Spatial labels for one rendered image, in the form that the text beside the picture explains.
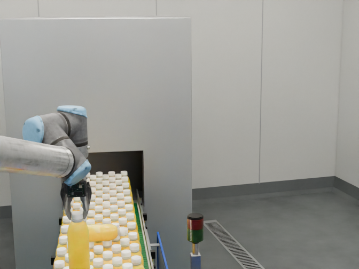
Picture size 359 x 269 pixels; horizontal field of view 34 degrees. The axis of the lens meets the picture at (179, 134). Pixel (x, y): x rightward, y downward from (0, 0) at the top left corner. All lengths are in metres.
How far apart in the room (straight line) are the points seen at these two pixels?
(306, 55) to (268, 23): 0.57
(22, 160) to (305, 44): 5.40
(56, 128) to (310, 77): 5.15
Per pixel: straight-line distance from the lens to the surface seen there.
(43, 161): 1.54
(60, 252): 2.43
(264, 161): 6.63
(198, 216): 2.28
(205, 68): 6.20
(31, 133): 1.77
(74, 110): 1.83
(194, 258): 2.34
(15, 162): 1.44
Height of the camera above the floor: 2.03
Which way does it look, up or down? 12 degrees down
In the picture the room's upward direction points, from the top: straight up
